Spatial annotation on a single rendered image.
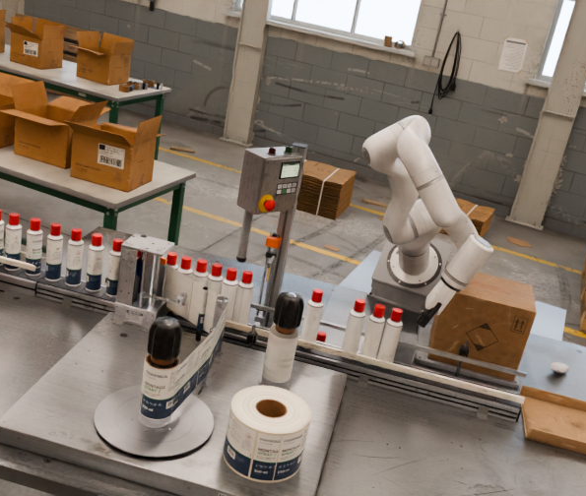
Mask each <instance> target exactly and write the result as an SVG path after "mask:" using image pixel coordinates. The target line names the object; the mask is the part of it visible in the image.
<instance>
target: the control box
mask: <svg viewBox="0 0 586 496"><path fill-rule="evenodd" d="M274 148H275V149H276V155H268V151H269V149H270V148H258V149H245V152H244V159H243V165H242V171H241V177H240V183H239V190H238V196H237V203H236V204H237V205H238V206H239V207H241V208H243V209H245V210H246V211H248V212H250V213H252V214H254V215H262V214H268V213H274V212H281V211H288V210H292V209H293V207H294V201H295V196H296V191H295V193H292V194H285V195H277V196H276V190H277V184H279V183H288V182H296V181H297V185H298V180H299V175H300V170H301V165H302V159H303V157H302V156H301V155H300V154H298V153H296V154H295V153H292V154H291V155H286V154H284V151H285V148H286V147H274ZM298 160H300V168H299V173H298V177H297V178H287V179H279V177H280V171H281V165H282V162H286V161H298ZM297 185H296V190H297ZM267 200H274V201H275V203H276V206H275V208H274V209H273V210H272V211H270V212H268V211H266V210H265V207H264V202H265V201H267Z"/></svg>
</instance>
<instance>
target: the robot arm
mask: <svg viewBox="0 0 586 496"><path fill-rule="evenodd" d="M429 141H430V128H429V125H428V122H427V121H426V120H425V119H424V118H423V117H421V116H418V115H414V116H410V117H407V118H405V119H403V120H401V121H399V122H397V123H395V124H393V125H391V126H389V127H387V128H385V129H383V130H381V131H379V132H378V133H376V134H374V135H372V136H371V137H369V138H368V139H367V140H366V141H365V142H364V144H363V146H362V157H363V158H364V160H365V162H366V163H367V164H368V165H369V166H370V167H371V168H372V169H374V170H376V171H378V172H381V173H384V174H386V175H387V177H388V180H389V184H390V188H391V199H390V202H389V205H388V207H387V210H386V213H385V216H384V220H383V230H384V233H385V236H386V238H387V239H388V241H390V242H391V243H392V244H395V245H398V247H397V248H396V249H395V250H394V252H393V253H392V256H391V260H390V265H391V270H392V272H393V274H394V275H395V277H396V278H398V279H399V280H401V281H403V282H405V283H409V284H419V283H423V282H426V281H428V280H429V279H431V278H432V277H433V276H434V274H435V272H436V271H437V267H438V258H437V255H436V253H435V251H434V250H433V249H432V248H431V247H430V246H429V242H430V241H431V240H432V239H433V238H434V237H435V236H436V234H437V233H438V232H439V231H440V230H441V228H443V229H444V230H445V231H446V232H447V233H448V235H449V236H450V237H451V239H452V240H453V242H454V244H455V245H456V247H457V249H458V252H457V253H456V255H455V256H454V257H453V259H452V260H451V261H450V263H449V264H448V265H447V267H446V268H445V269H444V271H443V272H442V273H441V277H440V278H441V280H440V281H439V283H438V284H437V285H436V286H435V287H434V289H433V290H432V291H431V292H430V293H429V295H428V296H427V297H426V301H425V309H424V310H423V312H422V313H421V314H420V316H419V317H418V319H417V321H416V323H417V324H418V325H420V326H421V327H423V328H424V327H425V326H426V325H427V323H428V322H429V321H430V319H431V318H432V317H433V316H434V314H435V313H436V315H439V314H440V313H441V312H442V311H443V309H444V308H445V307H446V306H447V304H448V303H449V301H450V300H451V299H452V297H453V296H454V294H455V293H456V291H458V292H460V291H461V290H464V289H465V288H466V286H467V285H468V284H469V282H470V281H471V280H472V279H473V277H474V276H475V275H476V273H477V272H478V271H479V270H480V268H481V267H482V266H483V264H484V263H485V262H486V260H487V259H488V258H489V256H490V255H491V254H492V252H493V248H492V247H491V245H490V244H489V243H488V242H486V241H485V240H484V239H482V238H481V237H480V236H479V234H478V233H477V231H476V229H475V227H474V225H473V224H472V222H471V220H470V219H469V218H468V217H467V215H466V214H465V213H464V212H462V211H461V209H460V208H459V206H458V204H457V202H456V200H455V198H454V196H453V194H452V192H451V190H450V188H449V186H448V184H447V182H446V180H445V178H444V176H443V174H442V172H441V170H440V168H439V166H438V164H437V162H436V160H435V158H434V156H433V154H432V152H431V150H430V148H429V147H428V143H429ZM419 195H420V197H421V198H420V199H419V200H418V196H419Z"/></svg>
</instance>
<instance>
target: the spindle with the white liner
mask: <svg viewBox="0 0 586 496"><path fill-rule="evenodd" d="M303 309H304V301H303V298H302V297H301V295H300V294H298V293H295V292H293V291H284V292H282V293H281V294H280V295H279V297H278V299H277V300H276V305H275V310H274V316H273V321H274V323H275V325H273V326H272V327H271V328H270V334H269V338H268V344H267V349H266V354H265V360H264V365H263V370H262V377H261V379H260V385H261V386H273V387H278V388H282V389H285V390H288V389H289V387H290V383H289V380H290V379H291V374H292V369H293V360H294V354H295V350H296V345H297V339H298V335H299V332H298V330H297V329H296V328H298V327H299V326H300V324H301V319H302V314H303Z"/></svg>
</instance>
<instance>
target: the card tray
mask: <svg viewBox="0 0 586 496"><path fill-rule="evenodd" d="M519 396H521V397H524V398H525V400H524V402H523V403H521V409H522V416H523V422H524V429H525V436H526V439H529V440H532V441H536V442H540V443H544V444H547V445H551V446H555V447H559V448H562V449H565V450H569V451H573V452H576V453H580V454H584V455H586V401H582V400H579V399H575V398H571V397H567V396H563V395H560V394H556V393H552V392H548V391H544V390H540V389H536V388H532V387H528V386H525V385H522V388H521V391H520V394H519Z"/></svg>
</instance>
